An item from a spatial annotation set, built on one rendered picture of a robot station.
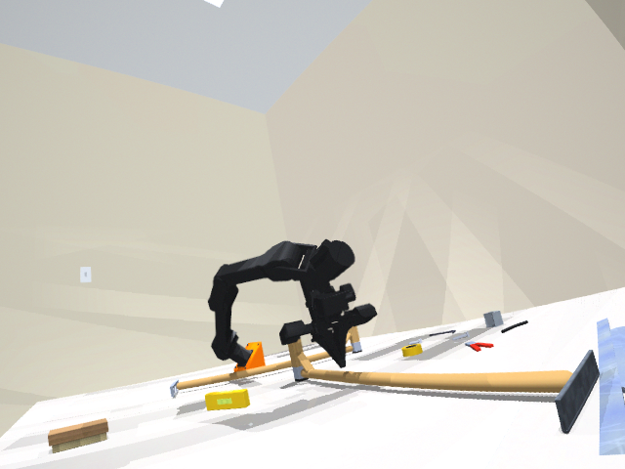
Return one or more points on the black thin rod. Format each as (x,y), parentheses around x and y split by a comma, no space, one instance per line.
(514,326)

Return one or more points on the yellow ring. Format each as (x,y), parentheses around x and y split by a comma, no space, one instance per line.
(412,350)

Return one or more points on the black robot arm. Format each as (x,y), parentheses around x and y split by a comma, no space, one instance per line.
(280,263)

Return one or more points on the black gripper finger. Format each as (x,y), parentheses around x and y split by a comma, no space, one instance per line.
(340,338)
(325,340)

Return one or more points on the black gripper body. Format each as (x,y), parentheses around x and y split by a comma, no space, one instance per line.
(290,332)

